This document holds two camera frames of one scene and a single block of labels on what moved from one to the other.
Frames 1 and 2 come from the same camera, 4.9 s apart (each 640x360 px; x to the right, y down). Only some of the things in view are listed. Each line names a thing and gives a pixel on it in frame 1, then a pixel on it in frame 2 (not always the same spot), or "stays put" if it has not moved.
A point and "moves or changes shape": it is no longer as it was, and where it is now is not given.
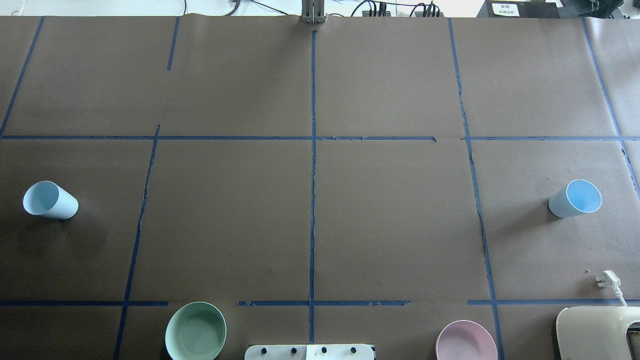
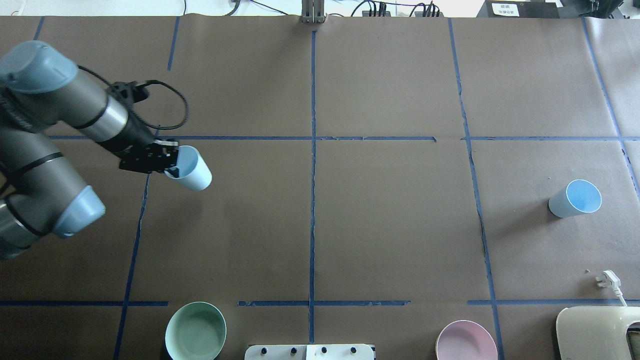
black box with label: [520, 9] stays put
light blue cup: [47, 198] moves or changes shape
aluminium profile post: [313, 11] stays put
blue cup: [580, 197] stays put
